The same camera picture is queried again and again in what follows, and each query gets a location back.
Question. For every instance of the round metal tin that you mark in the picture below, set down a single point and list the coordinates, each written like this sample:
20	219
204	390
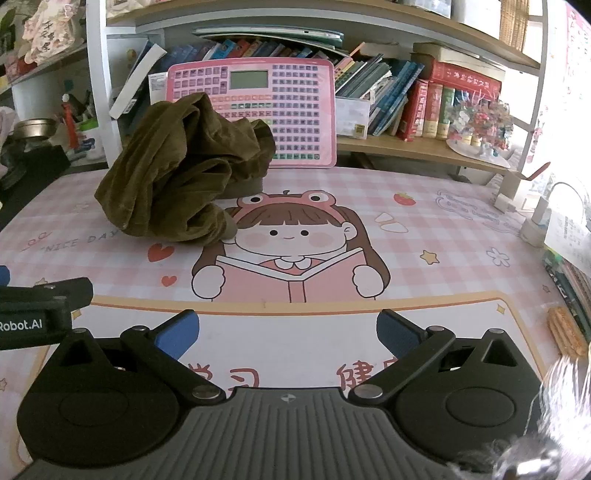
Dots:
34	129

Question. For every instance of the red pencil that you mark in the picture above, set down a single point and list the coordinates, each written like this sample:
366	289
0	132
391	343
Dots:
538	170

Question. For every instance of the red flat hardcover book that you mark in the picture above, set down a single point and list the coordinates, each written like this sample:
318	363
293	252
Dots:
466	78

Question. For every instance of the pink learning tablet toy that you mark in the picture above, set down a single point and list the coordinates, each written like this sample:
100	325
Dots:
300	115

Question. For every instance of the colourful flower ornament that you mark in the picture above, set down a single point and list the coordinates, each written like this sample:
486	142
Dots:
480	124

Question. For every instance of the white card box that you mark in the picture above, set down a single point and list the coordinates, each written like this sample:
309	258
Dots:
352	117

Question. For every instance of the white charger plug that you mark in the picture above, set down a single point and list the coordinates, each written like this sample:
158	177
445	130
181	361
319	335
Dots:
504	203

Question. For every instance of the red bottle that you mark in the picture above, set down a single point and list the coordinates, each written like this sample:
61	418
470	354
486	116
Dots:
70	120

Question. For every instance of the orange ribbed object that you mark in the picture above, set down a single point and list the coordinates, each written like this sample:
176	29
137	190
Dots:
565	330

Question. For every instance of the red upright dictionary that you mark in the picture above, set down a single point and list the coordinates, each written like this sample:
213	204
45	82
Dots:
413	110
433	110

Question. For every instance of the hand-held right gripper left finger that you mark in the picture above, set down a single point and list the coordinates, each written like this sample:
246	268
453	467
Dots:
178	334

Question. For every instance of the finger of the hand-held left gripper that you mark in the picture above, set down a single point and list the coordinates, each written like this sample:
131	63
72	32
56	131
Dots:
3	275
60	290

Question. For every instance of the white paper sheet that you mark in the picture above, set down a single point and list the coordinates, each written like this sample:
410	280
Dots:
570	235

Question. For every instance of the stack of papers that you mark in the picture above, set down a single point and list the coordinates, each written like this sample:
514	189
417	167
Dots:
572	290

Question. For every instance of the white bookshelf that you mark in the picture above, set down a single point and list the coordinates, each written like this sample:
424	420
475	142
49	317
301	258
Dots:
99	92

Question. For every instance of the fluffy white sleeve cuff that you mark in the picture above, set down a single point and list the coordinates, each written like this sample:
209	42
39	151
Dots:
565	392

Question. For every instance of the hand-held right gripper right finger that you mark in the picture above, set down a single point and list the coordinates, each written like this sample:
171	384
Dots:
397	328

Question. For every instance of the cartoon printed desk mat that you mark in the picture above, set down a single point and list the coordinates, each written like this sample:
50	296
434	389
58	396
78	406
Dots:
438	258

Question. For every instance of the white green pen cup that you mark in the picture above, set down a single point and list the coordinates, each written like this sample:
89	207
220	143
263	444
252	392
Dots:
92	143

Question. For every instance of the white leaning book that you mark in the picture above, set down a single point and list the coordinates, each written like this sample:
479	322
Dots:
138	78

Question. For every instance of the white orange small box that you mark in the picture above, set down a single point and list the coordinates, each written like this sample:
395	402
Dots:
158	87

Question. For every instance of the wicker basket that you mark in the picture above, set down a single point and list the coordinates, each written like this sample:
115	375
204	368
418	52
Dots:
512	18

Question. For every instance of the row of blue paperback books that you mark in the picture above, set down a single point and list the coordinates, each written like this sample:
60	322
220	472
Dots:
388	87

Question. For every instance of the olive green pants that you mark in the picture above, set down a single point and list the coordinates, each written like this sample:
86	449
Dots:
175	175

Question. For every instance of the patterned plush doll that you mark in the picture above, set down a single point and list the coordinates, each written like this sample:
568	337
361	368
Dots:
51	32

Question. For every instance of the cream thick book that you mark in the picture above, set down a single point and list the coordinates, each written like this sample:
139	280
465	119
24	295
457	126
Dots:
457	55

